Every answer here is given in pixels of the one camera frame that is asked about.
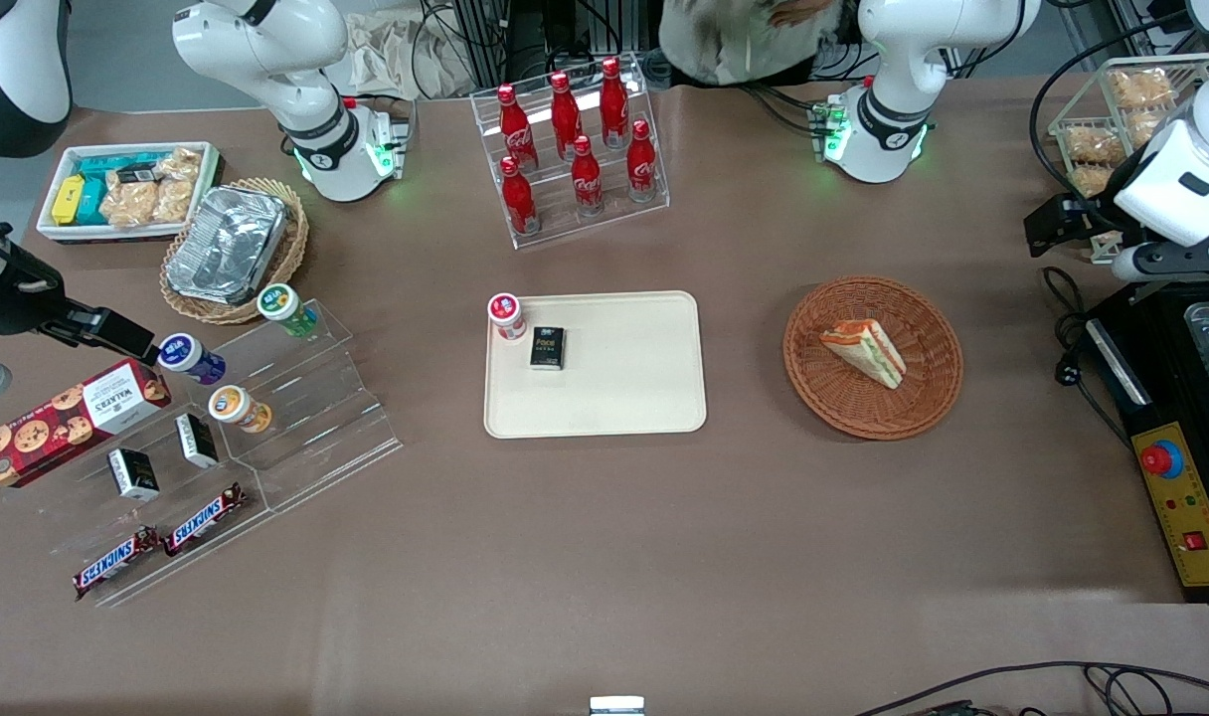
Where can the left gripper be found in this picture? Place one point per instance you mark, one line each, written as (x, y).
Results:
(1084, 216)

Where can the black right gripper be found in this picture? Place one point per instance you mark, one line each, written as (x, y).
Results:
(16, 296)

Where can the triangular sandwich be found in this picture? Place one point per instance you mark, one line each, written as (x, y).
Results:
(868, 350)

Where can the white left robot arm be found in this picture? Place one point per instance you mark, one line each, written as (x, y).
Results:
(893, 60)

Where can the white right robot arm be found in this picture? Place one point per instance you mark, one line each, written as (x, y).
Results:
(266, 50)

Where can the aluminium foil tray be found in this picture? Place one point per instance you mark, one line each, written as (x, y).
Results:
(227, 244)

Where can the light wicker basket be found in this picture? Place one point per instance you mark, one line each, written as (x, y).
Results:
(291, 249)

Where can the brown wicker basket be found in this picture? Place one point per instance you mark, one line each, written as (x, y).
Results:
(843, 398)

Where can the beige plastic tray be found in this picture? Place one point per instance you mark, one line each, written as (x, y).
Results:
(624, 383)

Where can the bag of fried snacks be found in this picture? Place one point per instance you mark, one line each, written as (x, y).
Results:
(1141, 88)
(1094, 145)
(1090, 179)
(1146, 124)

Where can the blue-lid small jar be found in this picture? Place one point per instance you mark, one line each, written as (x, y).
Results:
(189, 358)

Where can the red Walkers cookie box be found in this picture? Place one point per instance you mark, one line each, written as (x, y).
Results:
(68, 418)

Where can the white plastic bin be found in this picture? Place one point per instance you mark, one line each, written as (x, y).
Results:
(53, 231)

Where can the small black white box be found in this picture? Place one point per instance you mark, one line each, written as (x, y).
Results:
(197, 441)
(133, 474)

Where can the orange-lid small jar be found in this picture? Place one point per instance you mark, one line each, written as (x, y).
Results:
(237, 408)

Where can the clear bag of biscuits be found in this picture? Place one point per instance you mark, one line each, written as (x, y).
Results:
(152, 199)

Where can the teal snack box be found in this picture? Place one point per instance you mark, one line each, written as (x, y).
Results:
(95, 194)

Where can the yellow small box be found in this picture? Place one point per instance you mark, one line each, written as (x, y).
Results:
(68, 199)

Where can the green-lid small jar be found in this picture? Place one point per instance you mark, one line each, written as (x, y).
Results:
(284, 306)

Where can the black control box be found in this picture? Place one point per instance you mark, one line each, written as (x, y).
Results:
(1151, 388)

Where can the Snickers bar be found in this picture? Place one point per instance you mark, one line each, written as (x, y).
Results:
(115, 563)
(205, 519)

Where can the clear acrylic step display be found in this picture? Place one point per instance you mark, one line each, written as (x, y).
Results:
(316, 418)

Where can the red emergency stop button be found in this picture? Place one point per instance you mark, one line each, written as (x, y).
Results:
(1161, 458)

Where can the person behind table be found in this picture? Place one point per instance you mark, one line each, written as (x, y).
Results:
(734, 40)

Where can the crumpled beige bag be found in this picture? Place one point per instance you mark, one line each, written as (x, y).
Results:
(386, 55)

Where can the red-lid small jar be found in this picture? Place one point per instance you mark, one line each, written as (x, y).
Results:
(507, 314)

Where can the red cola bottle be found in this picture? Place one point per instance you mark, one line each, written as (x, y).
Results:
(587, 179)
(565, 114)
(513, 129)
(613, 104)
(641, 164)
(518, 199)

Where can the black Pace box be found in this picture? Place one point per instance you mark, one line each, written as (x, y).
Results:
(547, 348)

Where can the clear acrylic bottle rack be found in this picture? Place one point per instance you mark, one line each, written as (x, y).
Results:
(604, 214)

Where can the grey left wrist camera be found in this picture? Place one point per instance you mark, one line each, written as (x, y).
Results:
(1176, 261)

